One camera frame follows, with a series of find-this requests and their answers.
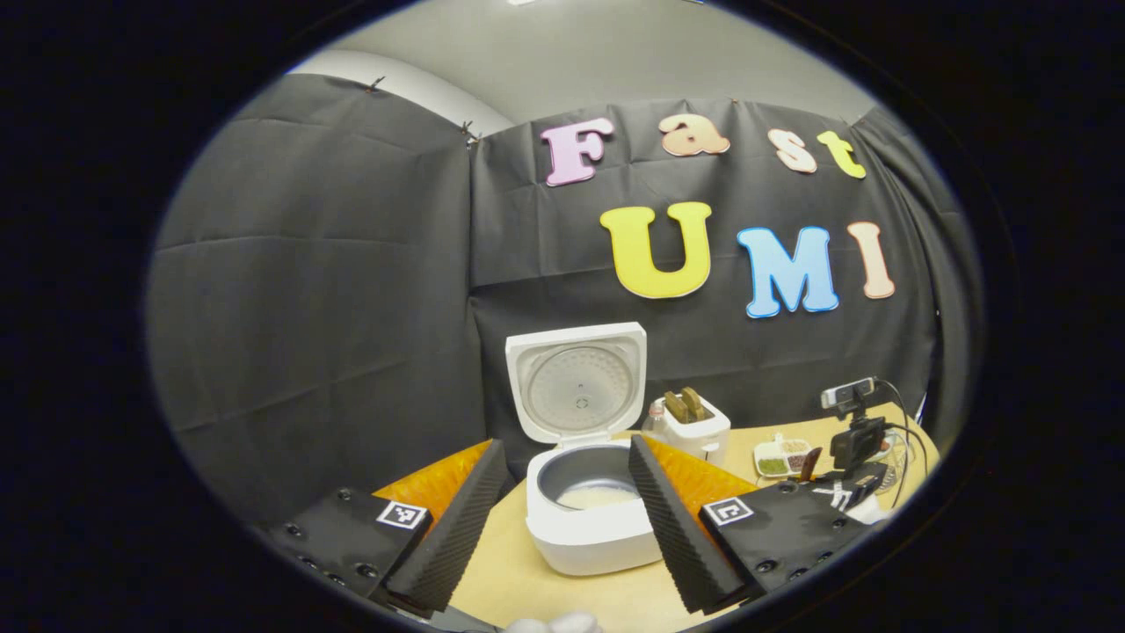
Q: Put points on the divided dish of beans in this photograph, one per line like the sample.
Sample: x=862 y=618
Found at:
x=778 y=459

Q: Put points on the brown toast slice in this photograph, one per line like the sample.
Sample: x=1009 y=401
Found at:
x=675 y=405
x=694 y=403

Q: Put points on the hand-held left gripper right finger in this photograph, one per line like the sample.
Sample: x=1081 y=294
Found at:
x=677 y=527

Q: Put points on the white toaster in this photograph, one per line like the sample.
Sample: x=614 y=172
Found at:
x=703 y=435

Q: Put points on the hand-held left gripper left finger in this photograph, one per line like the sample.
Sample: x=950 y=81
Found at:
x=453 y=536

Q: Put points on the clear bottle with red label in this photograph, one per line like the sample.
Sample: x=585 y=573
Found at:
x=653 y=420

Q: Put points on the black backdrop cloth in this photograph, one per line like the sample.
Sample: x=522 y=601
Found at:
x=334 y=290

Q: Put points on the white rice cooker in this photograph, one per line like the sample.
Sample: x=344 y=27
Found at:
x=580 y=387

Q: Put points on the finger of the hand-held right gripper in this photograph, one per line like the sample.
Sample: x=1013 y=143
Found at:
x=857 y=491

